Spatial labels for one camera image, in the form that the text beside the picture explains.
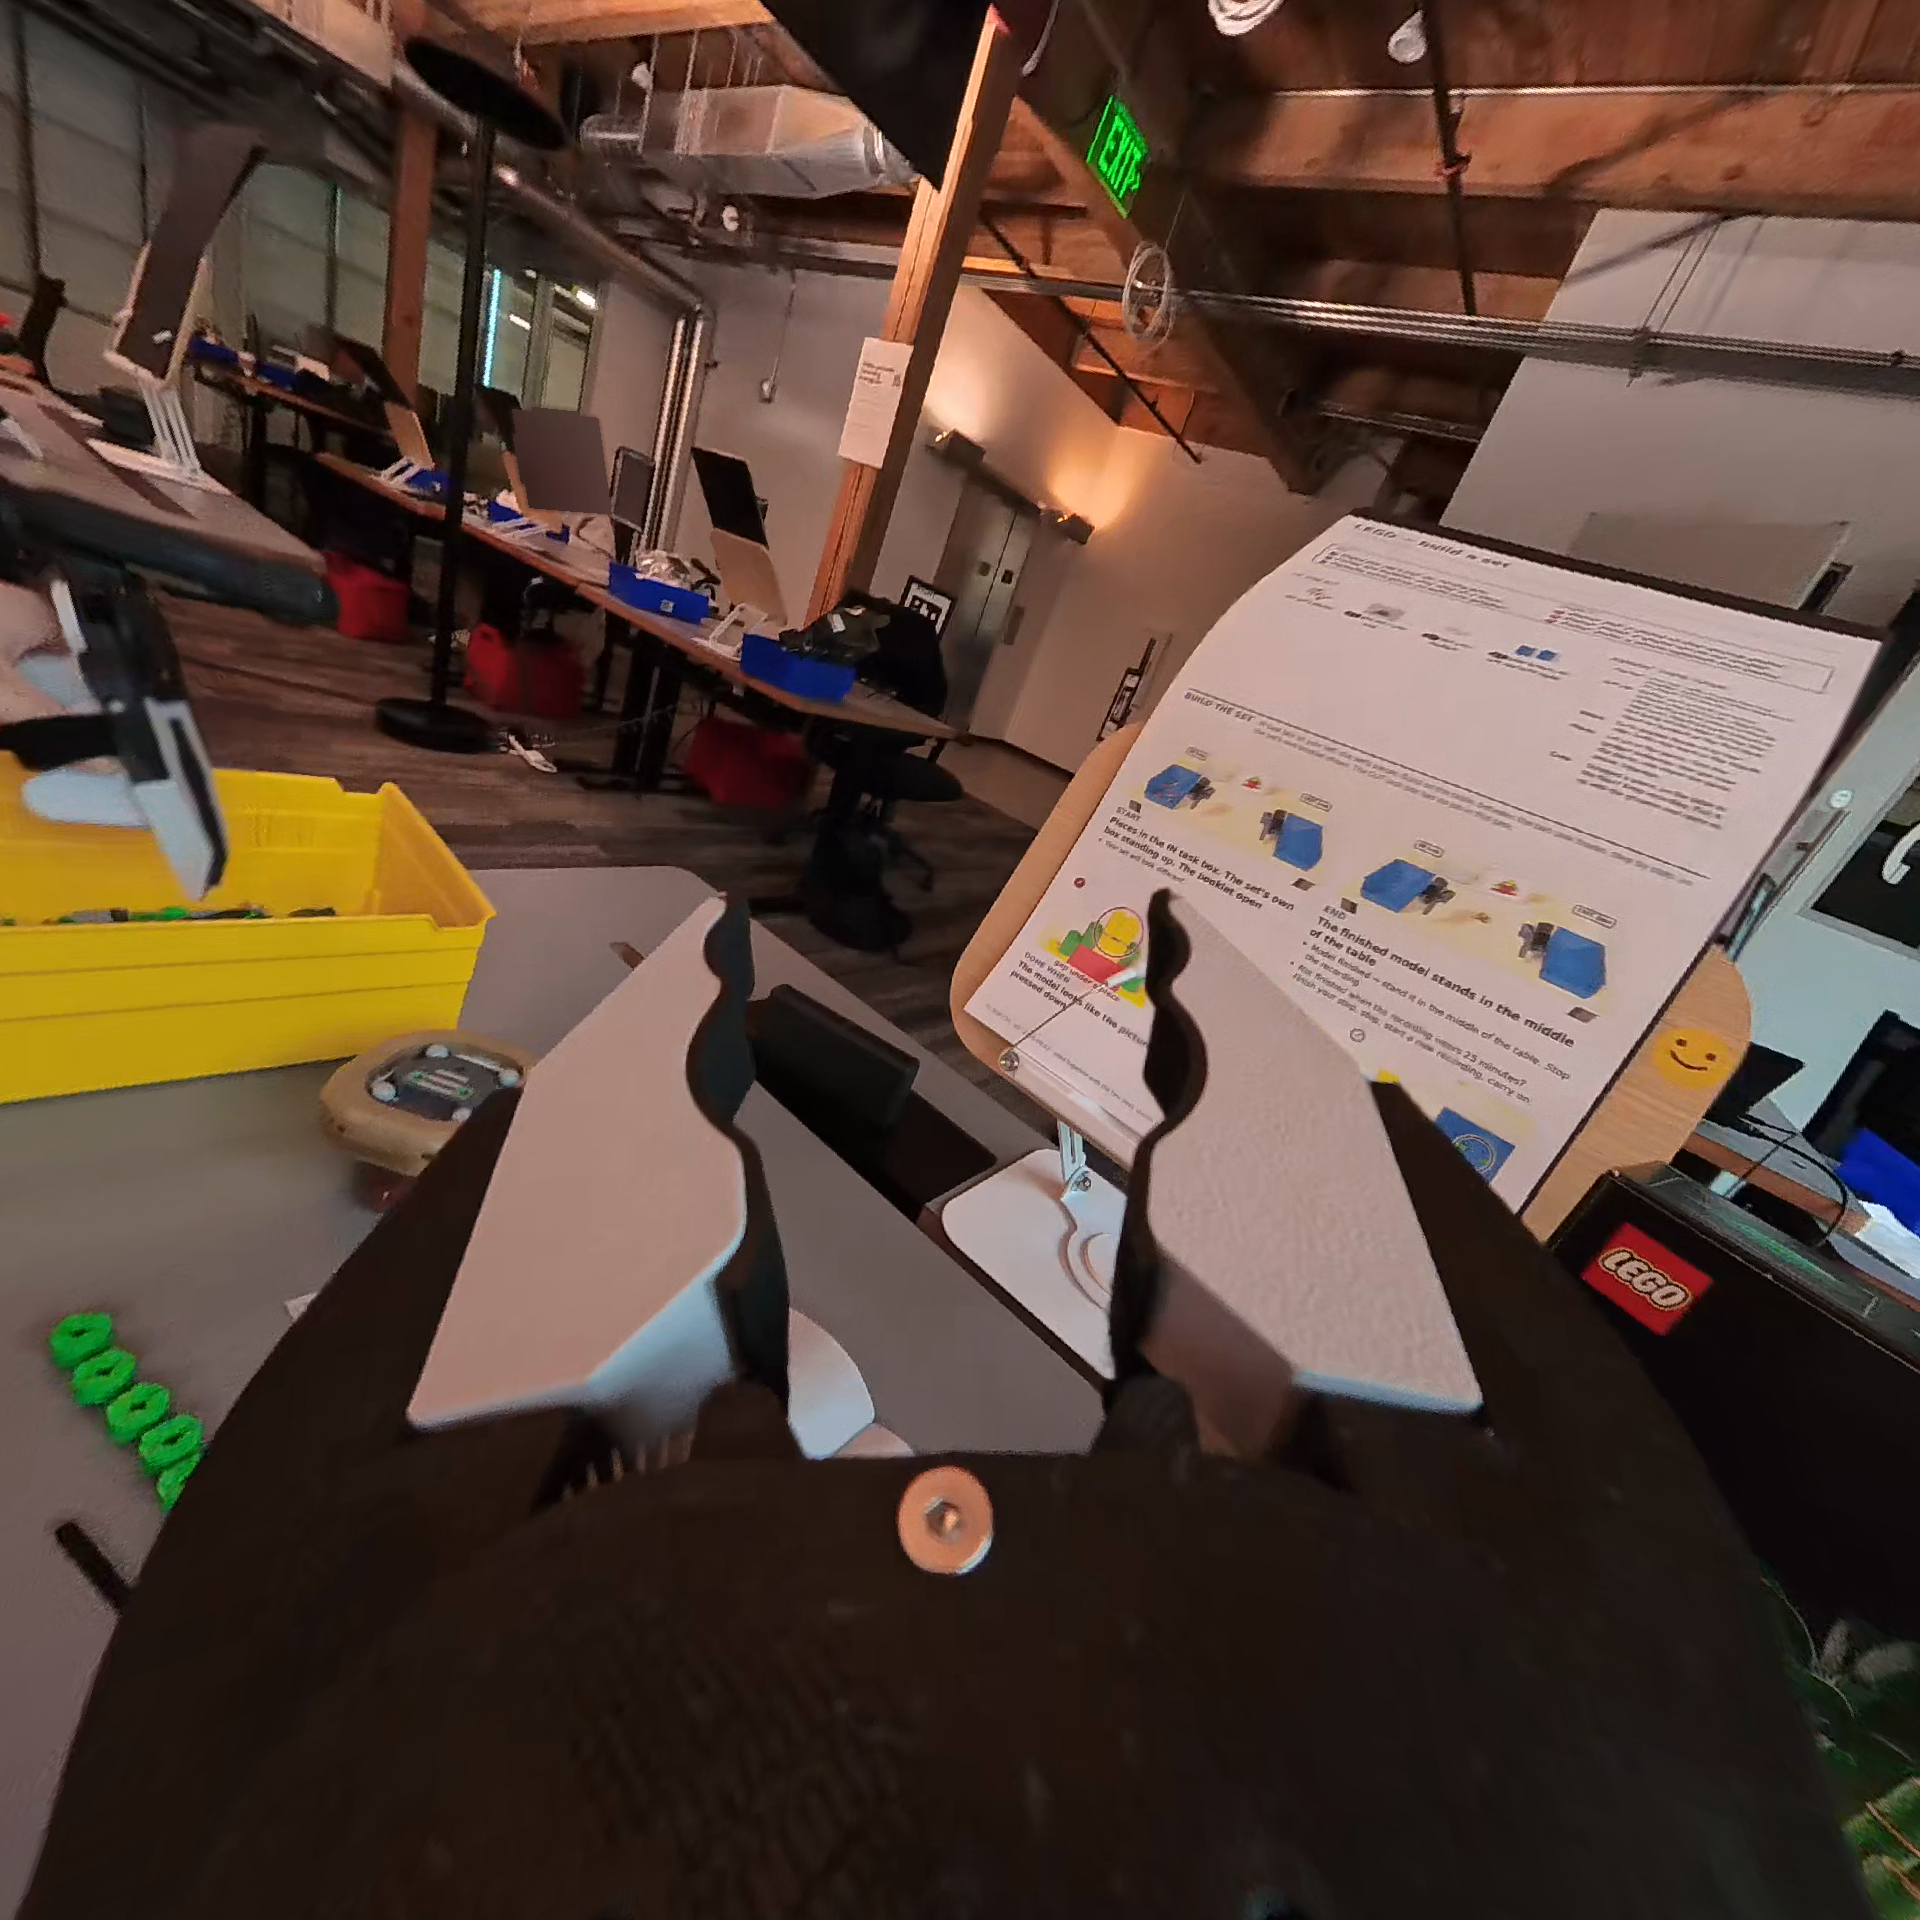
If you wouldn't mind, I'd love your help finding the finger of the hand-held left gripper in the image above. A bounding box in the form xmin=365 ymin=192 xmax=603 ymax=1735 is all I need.
xmin=60 ymin=580 xmax=233 ymax=897
xmin=0 ymin=721 xmax=151 ymax=828

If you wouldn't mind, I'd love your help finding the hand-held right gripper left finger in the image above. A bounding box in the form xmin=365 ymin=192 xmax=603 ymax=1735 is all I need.
xmin=403 ymin=897 xmax=791 ymax=1442

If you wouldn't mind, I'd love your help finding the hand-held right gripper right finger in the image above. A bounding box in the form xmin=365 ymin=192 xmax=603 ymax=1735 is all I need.
xmin=1106 ymin=895 xmax=1489 ymax=1451

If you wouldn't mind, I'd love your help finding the pile of small green bricks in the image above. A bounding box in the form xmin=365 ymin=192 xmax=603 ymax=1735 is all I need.
xmin=0 ymin=895 xmax=340 ymax=924

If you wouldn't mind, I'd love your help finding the yellow plastic bin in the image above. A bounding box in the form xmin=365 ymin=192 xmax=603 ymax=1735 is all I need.
xmin=0 ymin=750 xmax=495 ymax=1111

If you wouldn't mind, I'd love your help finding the white board stand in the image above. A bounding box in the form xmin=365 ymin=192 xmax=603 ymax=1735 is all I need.
xmin=84 ymin=226 xmax=203 ymax=489
xmin=934 ymin=1121 xmax=1146 ymax=1384

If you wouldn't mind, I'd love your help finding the red bin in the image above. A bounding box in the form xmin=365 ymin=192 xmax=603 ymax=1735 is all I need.
xmin=683 ymin=714 xmax=810 ymax=810
xmin=464 ymin=622 xmax=590 ymax=721
xmin=321 ymin=552 xmax=412 ymax=644

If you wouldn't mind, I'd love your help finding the tan round puck device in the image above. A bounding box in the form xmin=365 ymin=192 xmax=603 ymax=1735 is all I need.
xmin=321 ymin=1030 xmax=530 ymax=1177

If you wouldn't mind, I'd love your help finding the small black box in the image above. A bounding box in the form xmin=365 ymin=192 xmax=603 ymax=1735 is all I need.
xmin=745 ymin=985 xmax=920 ymax=1130

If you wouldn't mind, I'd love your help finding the black pole stand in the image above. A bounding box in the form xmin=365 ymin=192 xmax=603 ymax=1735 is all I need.
xmin=374 ymin=40 xmax=575 ymax=757

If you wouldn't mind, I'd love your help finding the dark display board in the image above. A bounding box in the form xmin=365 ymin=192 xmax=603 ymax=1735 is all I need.
xmin=116 ymin=127 xmax=267 ymax=378

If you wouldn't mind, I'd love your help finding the instruction sheet on stand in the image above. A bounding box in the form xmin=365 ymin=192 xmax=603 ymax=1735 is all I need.
xmin=945 ymin=512 xmax=1920 ymax=1247

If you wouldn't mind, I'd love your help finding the printed instruction sheet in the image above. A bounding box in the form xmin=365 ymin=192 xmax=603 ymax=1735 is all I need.
xmin=961 ymin=517 xmax=1888 ymax=1212

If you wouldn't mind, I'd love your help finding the grey monitor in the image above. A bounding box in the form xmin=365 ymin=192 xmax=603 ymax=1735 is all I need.
xmin=509 ymin=408 xmax=614 ymax=517

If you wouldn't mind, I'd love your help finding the long wooden table row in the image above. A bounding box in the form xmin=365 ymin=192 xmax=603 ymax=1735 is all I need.
xmin=192 ymin=358 xmax=961 ymax=797

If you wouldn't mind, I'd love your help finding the black office chair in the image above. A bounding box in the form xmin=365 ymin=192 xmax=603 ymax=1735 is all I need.
xmin=803 ymin=597 xmax=961 ymax=959

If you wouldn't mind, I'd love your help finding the green stacked brick stem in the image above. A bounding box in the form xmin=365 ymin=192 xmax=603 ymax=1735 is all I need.
xmin=48 ymin=1309 xmax=203 ymax=1510

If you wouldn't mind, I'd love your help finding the black box with red logo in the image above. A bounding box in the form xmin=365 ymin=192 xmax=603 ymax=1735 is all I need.
xmin=1545 ymin=1170 xmax=1920 ymax=1642

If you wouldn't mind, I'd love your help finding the black monitor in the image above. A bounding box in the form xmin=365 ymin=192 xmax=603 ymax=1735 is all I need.
xmin=688 ymin=442 xmax=772 ymax=552

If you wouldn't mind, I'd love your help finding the grey metal door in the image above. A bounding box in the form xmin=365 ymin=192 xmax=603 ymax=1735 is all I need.
xmin=934 ymin=479 xmax=1037 ymax=743

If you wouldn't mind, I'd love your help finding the white paper notice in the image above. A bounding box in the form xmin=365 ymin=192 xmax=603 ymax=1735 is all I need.
xmin=840 ymin=336 xmax=920 ymax=471

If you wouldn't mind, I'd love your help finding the green plant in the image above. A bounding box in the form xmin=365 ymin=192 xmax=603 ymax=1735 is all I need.
xmin=1770 ymin=1585 xmax=1920 ymax=1920

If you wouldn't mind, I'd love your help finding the metal ceiling pipe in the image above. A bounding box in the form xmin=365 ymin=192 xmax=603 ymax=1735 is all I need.
xmin=961 ymin=264 xmax=1920 ymax=393

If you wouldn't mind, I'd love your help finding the green exit sign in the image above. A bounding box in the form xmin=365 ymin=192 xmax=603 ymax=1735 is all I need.
xmin=1087 ymin=91 xmax=1154 ymax=221

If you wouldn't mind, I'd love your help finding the wall lamp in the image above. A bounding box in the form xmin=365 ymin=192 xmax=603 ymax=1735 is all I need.
xmin=924 ymin=429 xmax=1096 ymax=549

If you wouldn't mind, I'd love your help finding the silver air duct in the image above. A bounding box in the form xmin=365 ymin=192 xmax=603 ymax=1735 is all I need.
xmin=577 ymin=79 xmax=920 ymax=208

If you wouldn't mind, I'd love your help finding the wooden post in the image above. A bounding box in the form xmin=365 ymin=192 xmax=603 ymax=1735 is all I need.
xmin=803 ymin=10 xmax=1027 ymax=622

